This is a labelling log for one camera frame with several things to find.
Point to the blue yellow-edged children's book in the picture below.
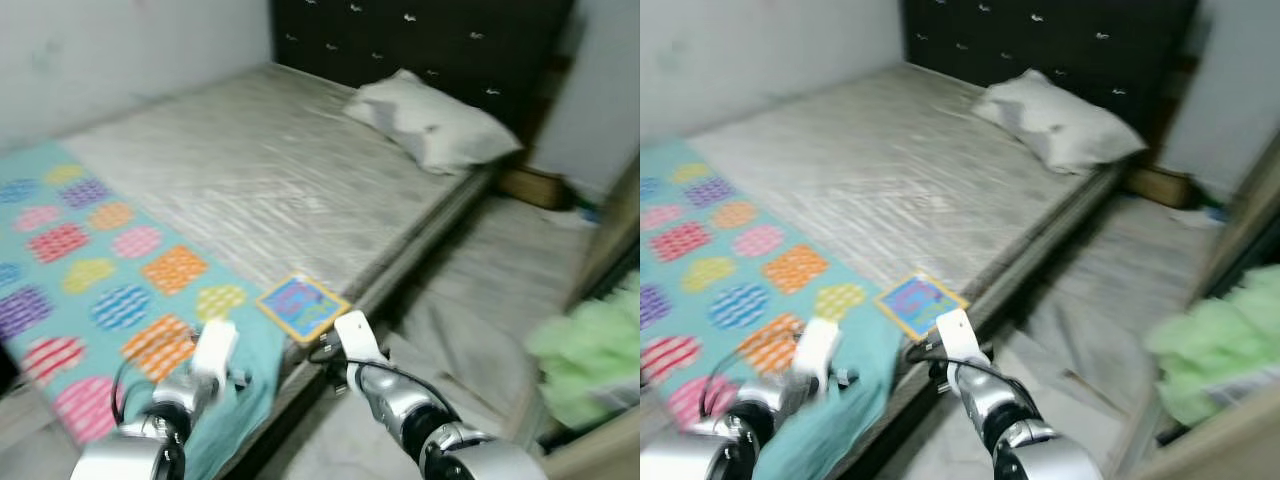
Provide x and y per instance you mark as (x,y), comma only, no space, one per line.
(303,307)
(920,300)

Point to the teal blanket with colourful shapes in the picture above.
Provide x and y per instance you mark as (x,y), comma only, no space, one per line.
(740,270)
(110,270)

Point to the white pillow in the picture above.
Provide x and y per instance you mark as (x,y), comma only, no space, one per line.
(1060,125)
(430,125)

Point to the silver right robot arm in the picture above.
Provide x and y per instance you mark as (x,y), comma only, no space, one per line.
(1010,420)
(420,420)

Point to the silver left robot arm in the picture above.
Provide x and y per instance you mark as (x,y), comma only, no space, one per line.
(150,430)
(740,440)

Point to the beige quilted mattress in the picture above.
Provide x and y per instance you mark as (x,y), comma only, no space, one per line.
(900,170)
(270,170)

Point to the light green ruffled garment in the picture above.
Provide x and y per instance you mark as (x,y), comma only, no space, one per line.
(1215,350)
(590,350)

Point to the black tufted headboard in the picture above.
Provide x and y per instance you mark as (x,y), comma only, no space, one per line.
(420,40)
(1050,40)

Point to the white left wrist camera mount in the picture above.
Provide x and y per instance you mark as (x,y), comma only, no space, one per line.
(815,350)
(215,350)

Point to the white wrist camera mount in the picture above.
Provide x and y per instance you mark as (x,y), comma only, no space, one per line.
(958,335)
(358,335)
(215,350)
(815,350)

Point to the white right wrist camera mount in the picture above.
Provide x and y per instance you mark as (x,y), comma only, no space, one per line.
(358,335)
(958,335)

